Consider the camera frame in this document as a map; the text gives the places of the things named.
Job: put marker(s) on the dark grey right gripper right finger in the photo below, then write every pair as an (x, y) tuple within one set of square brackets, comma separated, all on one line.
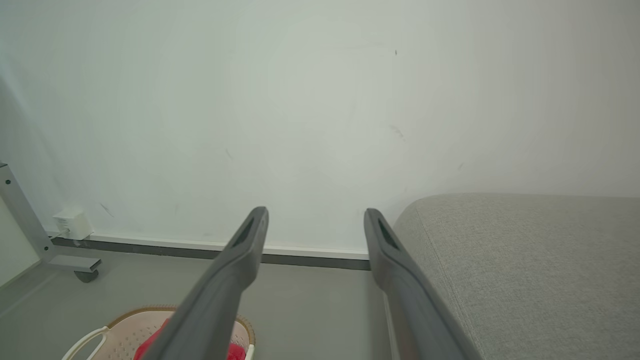
[(407, 305)]

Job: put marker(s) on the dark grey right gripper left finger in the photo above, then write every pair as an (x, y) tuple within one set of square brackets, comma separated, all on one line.
[(220, 295)]

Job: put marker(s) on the red and white jersey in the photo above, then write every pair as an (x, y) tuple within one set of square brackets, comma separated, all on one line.
[(150, 347)]

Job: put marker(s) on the beige plastic laundry basket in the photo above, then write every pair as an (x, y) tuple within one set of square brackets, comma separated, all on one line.
[(125, 337)]

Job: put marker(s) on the grey fabric sofa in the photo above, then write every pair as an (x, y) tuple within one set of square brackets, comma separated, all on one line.
[(530, 275)]

